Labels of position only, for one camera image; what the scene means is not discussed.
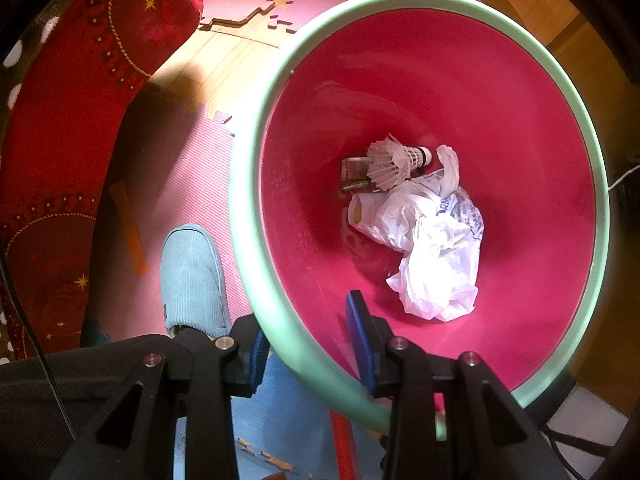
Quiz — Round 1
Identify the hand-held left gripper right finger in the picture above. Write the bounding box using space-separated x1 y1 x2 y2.
345 290 571 480

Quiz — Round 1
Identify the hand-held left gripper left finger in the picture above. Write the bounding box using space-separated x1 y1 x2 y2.
50 314 271 480

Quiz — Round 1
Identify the white plastic bag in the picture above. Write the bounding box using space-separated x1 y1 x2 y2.
350 145 486 321

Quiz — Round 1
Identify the white feather shuttlecock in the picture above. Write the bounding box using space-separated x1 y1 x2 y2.
366 134 431 192

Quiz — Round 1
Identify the red bin with green rim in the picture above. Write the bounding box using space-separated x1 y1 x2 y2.
229 0 612 443

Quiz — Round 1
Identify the orange paper strip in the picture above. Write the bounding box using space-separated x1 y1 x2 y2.
109 181 148 276

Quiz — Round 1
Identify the red patterned cushion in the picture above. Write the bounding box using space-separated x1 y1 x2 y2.
0 0 206 363

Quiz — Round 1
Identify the grey corduroy slipper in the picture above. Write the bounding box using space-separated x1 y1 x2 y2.
161 223 232 338

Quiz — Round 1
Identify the red plastic handle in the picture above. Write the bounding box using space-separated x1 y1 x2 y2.
330 407 361 480

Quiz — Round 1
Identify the thin black cable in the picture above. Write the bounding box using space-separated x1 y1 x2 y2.
0 250 78 438

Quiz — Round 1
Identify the black floor cable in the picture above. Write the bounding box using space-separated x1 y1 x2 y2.
542 425 640 461

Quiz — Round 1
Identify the white cable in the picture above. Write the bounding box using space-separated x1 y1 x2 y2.
607 162 640 192

